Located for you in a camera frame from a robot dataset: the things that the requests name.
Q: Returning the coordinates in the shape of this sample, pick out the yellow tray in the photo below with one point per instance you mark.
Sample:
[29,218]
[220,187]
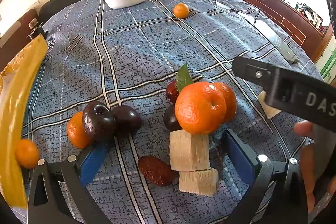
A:
[15,98]

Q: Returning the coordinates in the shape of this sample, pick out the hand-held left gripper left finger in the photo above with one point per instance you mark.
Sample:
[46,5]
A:
[92,163]

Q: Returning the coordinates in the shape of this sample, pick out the green leaf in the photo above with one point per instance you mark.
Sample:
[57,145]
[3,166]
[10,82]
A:
[183,77]

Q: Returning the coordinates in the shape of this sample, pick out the red jujube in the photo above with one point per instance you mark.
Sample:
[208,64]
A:
[172,91]
[156,171]

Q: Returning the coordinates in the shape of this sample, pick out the dark purple plum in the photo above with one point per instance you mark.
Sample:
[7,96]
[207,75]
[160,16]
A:
[128,119]
[98,121]
[170,120]

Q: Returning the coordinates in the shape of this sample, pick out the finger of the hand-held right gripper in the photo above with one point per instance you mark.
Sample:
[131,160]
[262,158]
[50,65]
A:
[252,71]

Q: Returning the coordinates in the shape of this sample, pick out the person's right hand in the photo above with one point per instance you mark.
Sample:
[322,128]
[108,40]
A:
[307,169]

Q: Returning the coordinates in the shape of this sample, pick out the black container with clip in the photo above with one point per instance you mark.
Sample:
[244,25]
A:
[38,31]

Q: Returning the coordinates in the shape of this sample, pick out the plaid blue blanket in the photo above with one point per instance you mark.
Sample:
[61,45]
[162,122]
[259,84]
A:
[147,56]

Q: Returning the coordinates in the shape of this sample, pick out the brown wooden cabinet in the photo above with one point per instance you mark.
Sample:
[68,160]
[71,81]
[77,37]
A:
[18,37]

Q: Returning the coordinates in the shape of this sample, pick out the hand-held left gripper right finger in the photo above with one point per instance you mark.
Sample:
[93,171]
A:
[239,158]

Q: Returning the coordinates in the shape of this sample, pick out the pale sugarcane piece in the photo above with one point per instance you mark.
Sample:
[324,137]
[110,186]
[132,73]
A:
[199,182]
[189,151]
[266,109]

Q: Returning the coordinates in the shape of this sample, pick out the green bamboo plant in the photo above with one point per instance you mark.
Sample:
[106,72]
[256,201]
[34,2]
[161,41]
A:
[330,64]

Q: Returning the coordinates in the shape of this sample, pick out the tangerine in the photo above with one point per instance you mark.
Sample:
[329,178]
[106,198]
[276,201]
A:
[76,132]
[231,103]
[181,10]
[26,153]
[199,111]

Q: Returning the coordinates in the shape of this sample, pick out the silver metal stand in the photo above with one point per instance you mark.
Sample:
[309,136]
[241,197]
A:
[278,43]

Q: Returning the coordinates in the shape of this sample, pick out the brown wooden panel ledge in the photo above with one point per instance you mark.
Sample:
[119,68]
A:
[283,14]

